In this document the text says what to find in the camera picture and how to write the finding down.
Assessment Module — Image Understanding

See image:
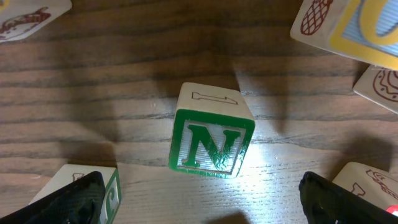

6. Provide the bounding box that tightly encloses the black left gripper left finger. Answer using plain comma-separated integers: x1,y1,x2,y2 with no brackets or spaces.
1,171,105,224

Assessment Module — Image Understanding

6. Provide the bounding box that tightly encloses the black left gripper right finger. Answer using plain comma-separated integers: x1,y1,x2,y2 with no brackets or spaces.
298,171,397,224

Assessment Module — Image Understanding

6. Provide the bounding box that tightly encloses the green N wooden block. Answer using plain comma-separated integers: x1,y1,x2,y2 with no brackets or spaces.
169,82,256,179

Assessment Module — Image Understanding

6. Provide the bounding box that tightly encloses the red E wooden block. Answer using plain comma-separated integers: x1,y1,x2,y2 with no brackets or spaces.
29,164,122,224

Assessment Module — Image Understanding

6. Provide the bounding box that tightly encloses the red U wooden block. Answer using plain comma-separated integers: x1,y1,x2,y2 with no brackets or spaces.
290,0,397,70

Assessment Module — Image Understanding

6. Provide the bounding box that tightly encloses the red A wooden block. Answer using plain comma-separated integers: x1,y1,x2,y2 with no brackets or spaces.
332,162,398,216

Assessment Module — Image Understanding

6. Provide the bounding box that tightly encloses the yellow wooden block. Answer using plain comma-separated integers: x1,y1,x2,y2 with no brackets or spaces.
353,65,397,114
1,0,72,43

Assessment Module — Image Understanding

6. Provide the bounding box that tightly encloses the yellow wooden block left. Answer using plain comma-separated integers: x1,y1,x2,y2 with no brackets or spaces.
1,0,72,43

